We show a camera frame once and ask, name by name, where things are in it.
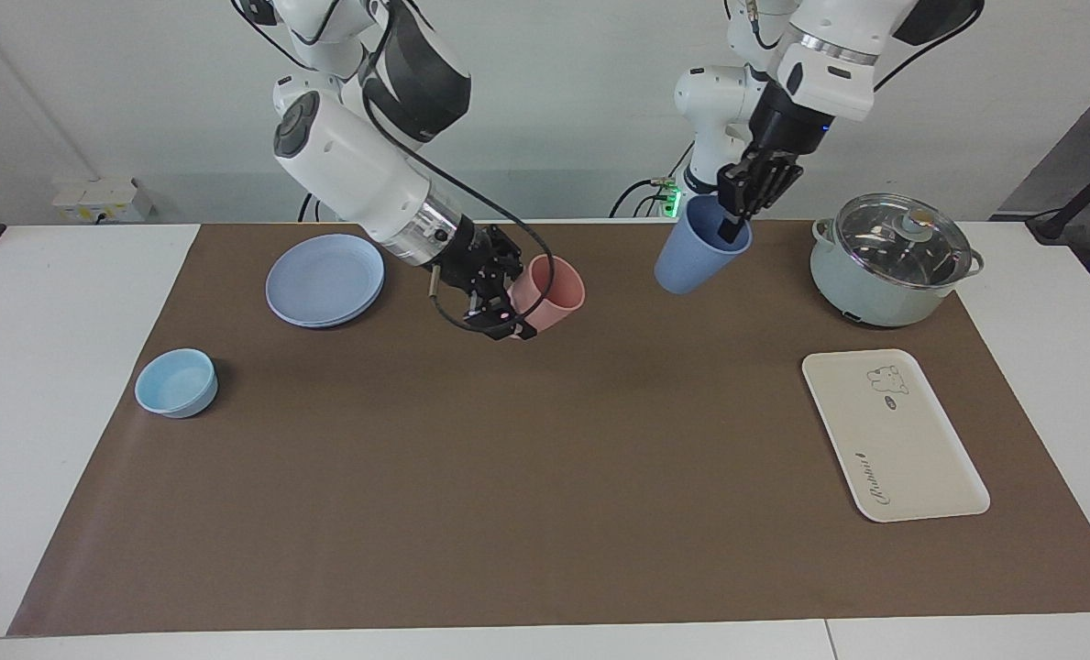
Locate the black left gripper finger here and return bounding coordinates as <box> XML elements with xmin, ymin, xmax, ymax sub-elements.
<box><xmin>716</xmin><ymin>158</ymin><xmax>758</xmax><ymax>245</ymax></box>
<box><xmin>754</xmin><ymin>158</ymin><xmax>805</xmax><ymax>219</ymax></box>

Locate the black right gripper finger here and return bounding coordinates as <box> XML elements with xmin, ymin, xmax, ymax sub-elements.
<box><xmin>465</xmin><ymin>291</ymin><xmax>539</xmax><ymax>343</ymax></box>
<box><xmin>490</xmin><ymin>240</ymin><xmax>524</xmax><ymax>287</ymax></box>

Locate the pink plastic cup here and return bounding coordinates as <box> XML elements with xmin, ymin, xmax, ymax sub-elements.
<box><xmin>508</xmin><ymin>255</ymin><xmax>587</xmax><ymax>333</ymax></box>

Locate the blue ribbed plastic cup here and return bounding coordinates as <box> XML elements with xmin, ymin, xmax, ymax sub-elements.
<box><xmin>654</xmin><ymin>194</ymin><xmax>754</xmax><ymax>295</ymax></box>

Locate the cream rabbit print tray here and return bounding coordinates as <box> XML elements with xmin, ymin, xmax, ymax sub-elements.
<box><xmin>801</xmin><ymin>348</ymin><xmax>991</xmax><ymax>523</ymax></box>

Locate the glass pot lid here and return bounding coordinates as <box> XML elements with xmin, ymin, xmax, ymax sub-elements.
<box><xmin>833</xmin><ymin>192</ymin><xmax>974</xmax><ymax>291</ymax></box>

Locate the mint green electric pot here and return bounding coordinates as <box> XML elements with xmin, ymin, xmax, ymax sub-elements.
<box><xmin>810</xmin><ymin>192</ymin><xmax>985</xmax><ymax>328</ymax></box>

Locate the brown paper table mat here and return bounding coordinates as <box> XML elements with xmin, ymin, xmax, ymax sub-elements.
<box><xmin>6</xmin><ymin>220</ymin><xmax>1090</xmax><ymax>637</ymax></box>

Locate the pale blue round plate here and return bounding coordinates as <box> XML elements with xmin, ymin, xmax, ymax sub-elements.
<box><xmin>265</xmin><ymin>234</ymin><xmax>387</xmax><ymax>329</ymax></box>

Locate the black slanted stand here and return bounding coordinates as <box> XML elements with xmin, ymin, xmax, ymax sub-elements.
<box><xmin>1026</xmin><ymin>147</ymin><xmax>1090</xmax><ymax>244</ymax></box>

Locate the light blue small bowl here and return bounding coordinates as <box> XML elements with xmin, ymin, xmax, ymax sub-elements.
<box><xmin>134</xmin><ymin>348</ymin><xmax>219</xmax><ymax>419</ymax></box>

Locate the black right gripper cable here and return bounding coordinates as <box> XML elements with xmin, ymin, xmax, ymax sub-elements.
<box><xmin>361</xmin><ymin>87</ymin><xmax>556</xmax><ymax>333</ymax></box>

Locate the black left base cable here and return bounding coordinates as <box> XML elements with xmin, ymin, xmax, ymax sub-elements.
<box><xmin>609</xmin><ymin>137</ymin><xmax>694</xmax><ymax>219</ymax></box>

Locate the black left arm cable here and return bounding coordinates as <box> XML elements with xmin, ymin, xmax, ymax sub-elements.
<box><xmin>873</xmin><ymin>0</ymin><xmax>985</xmax><ymax>91</ymax></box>

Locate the white wall socket box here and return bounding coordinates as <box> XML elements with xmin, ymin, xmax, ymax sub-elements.
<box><xmin>52</xmin><ymin>177</ymin><xmax>153</xmax><ymax>224</ymax></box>

